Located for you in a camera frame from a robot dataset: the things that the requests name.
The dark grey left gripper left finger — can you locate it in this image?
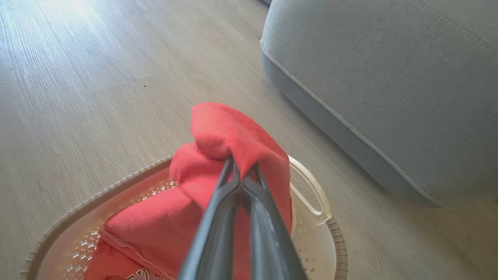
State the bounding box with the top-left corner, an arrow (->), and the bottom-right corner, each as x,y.
177,156 -> 244,280

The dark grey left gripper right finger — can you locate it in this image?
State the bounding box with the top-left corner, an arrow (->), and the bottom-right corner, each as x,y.
243,163 -> 309,280

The red white printed garment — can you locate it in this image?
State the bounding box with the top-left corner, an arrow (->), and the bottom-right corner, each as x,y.
83,239 -> 172,280

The red fleece garment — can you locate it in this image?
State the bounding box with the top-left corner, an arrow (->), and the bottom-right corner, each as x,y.
100,102 -> 293,280

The beige plastic laundry basket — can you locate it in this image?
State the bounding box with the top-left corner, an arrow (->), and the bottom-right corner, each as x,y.
23,155 -> 348,280

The grey fabric sofa seat cushion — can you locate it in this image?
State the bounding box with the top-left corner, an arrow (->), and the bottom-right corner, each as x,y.
260,0 -> 498,208

